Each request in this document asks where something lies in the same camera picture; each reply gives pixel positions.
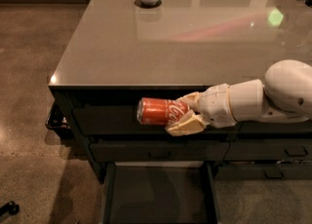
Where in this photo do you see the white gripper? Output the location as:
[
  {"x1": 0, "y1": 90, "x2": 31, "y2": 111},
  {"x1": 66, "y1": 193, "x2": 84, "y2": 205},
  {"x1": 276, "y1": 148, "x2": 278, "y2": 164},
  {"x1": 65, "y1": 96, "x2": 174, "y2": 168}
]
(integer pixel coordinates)
[{"x1": 165, "y1": 84, "x2": 237, "y2": 136}]

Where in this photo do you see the red coke can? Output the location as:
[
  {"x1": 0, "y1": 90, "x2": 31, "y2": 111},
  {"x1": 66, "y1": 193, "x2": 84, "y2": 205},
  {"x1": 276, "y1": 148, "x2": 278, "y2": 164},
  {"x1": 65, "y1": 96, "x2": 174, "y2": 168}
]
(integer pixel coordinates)
[{"x1": 136, "y1": 97, "x2": 190, "y2": 126}]

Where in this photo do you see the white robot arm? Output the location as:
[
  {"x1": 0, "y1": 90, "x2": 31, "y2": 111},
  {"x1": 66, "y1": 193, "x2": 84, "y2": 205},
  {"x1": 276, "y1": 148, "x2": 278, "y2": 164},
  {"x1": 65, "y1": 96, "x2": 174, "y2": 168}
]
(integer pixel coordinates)
[{"x1": 166, "y1": 59, "x2": 312, "y2": 136}]

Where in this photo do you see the bottom right drawer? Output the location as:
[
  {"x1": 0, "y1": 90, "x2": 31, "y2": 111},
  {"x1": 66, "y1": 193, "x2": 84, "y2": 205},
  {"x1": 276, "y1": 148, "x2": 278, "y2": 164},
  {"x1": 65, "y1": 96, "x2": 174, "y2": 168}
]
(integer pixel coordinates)
[{"x1": 214, "y1": 164, "x2": 312, "y2": 180}]

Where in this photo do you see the middle right drawer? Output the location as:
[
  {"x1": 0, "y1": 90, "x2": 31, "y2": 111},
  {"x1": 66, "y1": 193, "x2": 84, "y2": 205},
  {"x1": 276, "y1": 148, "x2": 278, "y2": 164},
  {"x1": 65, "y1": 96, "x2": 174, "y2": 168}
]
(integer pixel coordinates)
[{"x1": 224, "y1": 139, "x2": 312, "y2": 161}]

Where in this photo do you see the dark drawer cabinet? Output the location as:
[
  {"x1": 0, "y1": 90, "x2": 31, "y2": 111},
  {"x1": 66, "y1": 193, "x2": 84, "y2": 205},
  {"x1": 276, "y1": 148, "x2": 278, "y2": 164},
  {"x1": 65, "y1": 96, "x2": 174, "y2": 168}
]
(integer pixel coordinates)
[{"x1": 49, "y1": 0, "x2": 312, "y2": 224}]

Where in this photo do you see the middle left drawer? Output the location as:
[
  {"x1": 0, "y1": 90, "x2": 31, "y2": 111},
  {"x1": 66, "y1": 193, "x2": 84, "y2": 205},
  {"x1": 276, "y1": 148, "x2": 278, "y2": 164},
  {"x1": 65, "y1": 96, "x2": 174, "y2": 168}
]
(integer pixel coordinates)
[{"x1": 90, "y1": 140, "x2": 229, "y2": 162}]

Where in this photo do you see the open bottom left drawer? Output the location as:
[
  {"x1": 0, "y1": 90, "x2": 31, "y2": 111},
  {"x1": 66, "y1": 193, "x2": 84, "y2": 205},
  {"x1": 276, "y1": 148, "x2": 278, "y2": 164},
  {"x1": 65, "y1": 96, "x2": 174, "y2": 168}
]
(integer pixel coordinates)
[{"x1": 98, "y1": 162, "x2": 222, "y2": 224}]

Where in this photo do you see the top left drawer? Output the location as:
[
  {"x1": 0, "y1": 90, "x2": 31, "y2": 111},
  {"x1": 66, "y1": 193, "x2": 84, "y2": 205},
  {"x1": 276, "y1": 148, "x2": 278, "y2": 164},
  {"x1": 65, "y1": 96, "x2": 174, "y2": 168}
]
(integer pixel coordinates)
[{"x1": 71, "y1": 104, "x2": 243, "y2": 136}]

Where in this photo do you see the top right drawer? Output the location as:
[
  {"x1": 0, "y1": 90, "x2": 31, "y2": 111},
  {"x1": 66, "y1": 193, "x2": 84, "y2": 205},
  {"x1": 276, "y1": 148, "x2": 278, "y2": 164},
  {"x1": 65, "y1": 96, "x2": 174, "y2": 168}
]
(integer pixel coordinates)
[{"x1": 240, "y1": 121, "x2": 312, "y2": 133}]

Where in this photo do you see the black object on floor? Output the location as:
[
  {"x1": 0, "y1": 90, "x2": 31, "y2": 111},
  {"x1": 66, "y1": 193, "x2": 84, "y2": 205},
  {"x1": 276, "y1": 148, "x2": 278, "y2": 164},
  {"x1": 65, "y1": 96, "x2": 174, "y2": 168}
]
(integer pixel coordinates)
[{"x1": 0, "y1": 201, "x2": 20, "y2": 216}]

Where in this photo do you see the black side handle bar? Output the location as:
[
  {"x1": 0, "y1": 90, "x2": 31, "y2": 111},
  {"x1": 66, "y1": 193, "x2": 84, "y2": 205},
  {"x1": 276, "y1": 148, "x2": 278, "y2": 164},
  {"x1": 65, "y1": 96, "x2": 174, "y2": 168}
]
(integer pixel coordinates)
[{"x1": 46, "y1": 103, "x2": 69, "y2": 131}]

